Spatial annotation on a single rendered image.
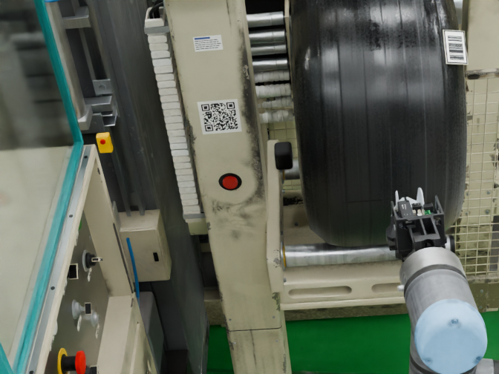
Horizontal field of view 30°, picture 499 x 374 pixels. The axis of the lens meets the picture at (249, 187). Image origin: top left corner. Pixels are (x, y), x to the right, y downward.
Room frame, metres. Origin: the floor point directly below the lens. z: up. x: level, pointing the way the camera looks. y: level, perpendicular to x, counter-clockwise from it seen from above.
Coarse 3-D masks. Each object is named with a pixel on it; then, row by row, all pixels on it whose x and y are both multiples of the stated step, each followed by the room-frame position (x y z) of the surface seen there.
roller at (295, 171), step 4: (296, 160) 1.65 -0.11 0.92; (296, 164) 1.64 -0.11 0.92; (292, 168) 1.63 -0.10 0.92; (296, 168) 1.63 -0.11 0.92; (288, 172) 1.63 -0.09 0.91; (292, 172) 1.63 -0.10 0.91; (296, 172) 1.63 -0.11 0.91; (288, 176) 1.63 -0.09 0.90; (292, 176) 1.63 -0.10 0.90; (296, 176) 1.62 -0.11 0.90
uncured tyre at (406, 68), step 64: (320, 0) 1.43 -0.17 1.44; (384, 0) 1.40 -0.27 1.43; (448, 0) 1.41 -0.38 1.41; (320, 64) 1.32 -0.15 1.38; (384, 64) 1.30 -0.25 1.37; (448, 64) 1.29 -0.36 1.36; (320, 128) 1.26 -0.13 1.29; (384, 128) 1.24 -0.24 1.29; (448, 128) 1.23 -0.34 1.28; (320, 192) 1.24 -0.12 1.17; (384, 192) 1.21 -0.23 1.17; (448, 192) 1.21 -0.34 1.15
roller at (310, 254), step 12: (288, 252) 1.36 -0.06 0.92; (300, 252) 1.36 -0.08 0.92; (312, 252) 1.35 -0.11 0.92; (324, 252) 1.35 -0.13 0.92; (336, 252) 1.34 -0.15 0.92; (348, 252) 1.34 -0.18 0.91; (360, 252) 1.34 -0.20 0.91; (372, 252) 1.33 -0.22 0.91; (384, 252) 1.33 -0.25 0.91; (288, 264) 1.35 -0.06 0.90; (300, 264) 1.35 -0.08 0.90; (312, 264) 1.34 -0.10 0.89; (324, 264) 1.34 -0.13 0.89
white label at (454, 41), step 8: (448, 32) 1.33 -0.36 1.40; (456, 32) 1.34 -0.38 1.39; (464, 32) 1.34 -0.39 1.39; (448, 40) 1.32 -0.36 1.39; (456, 40) 1.32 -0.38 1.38; (464, 40) 1.33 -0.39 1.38; (448, 48) 1.31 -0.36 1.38; (456, 48) 1.31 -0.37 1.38; (464, 48) 1.31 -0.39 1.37; (448, 56) 1.30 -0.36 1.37; (456, 56) 1.30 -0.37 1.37; (464, 56) 1.30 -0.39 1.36; (456, 64) 1.29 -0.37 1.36; (464, 64) 1.29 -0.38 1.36
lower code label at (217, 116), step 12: (204, 108) 1.44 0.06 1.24; (216, 108) 1.44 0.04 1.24; (228, 108) 1.43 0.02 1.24; (204, 120) 1.44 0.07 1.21; (216, 120) 1.44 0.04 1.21; (228, 120) 1.43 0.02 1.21; (240, 120) 1.43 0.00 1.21; (204, 132) 1.44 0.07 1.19; (216, 132) 1.44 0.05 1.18; (228, 132) 1.44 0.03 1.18
